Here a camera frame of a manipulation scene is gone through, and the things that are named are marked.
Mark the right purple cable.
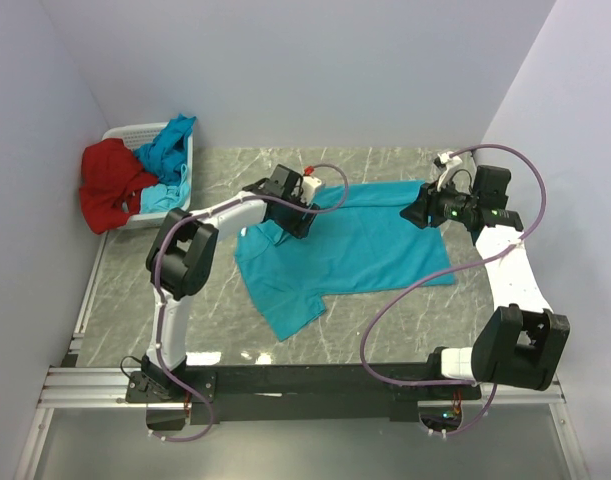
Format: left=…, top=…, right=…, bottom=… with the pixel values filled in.
left=359, top=143, right=548, bottom=437

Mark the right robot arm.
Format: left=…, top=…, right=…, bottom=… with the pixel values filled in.
left=400, top=160, right=570, bottom=399

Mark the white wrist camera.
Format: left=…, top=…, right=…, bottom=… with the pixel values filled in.
left=433, top=151, right=463, bottom=191
left=301, top=166, right=325, bottom=205

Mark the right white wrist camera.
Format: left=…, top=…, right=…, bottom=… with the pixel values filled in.
left=433, top=151, right=463, bottom=191

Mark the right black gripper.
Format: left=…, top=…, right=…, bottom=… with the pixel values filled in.
left=399, top=174, right=478, bottom=230

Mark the teal t shirt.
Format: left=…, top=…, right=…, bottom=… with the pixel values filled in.
left=134, top=114, right=196, bottom=214
left=234, top=181, right=450, bottom=341

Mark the black mounting beam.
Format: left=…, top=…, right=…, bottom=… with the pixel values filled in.
left=125, top=364, right=482, bottom=425

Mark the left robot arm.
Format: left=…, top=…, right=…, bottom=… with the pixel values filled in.
left=126, top=165, right=324, bottom=403

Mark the red t shirt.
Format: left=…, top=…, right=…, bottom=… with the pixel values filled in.
left=79, top=138, right=158, bottom=234

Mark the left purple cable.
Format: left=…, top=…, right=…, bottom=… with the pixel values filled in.
left=152, top=162, right=349, bottom=443

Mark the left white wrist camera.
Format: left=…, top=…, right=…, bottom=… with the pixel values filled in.
left=301, top=166, right=325, bottom=205

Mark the aluminium rail frame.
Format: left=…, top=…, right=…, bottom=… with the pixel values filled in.
left=19, top=230, right=588, bottom=479

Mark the purple cable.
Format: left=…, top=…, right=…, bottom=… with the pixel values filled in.
left=359, top=143, right=548, bottom=437
left=152, top=162, right=349, bottom=443

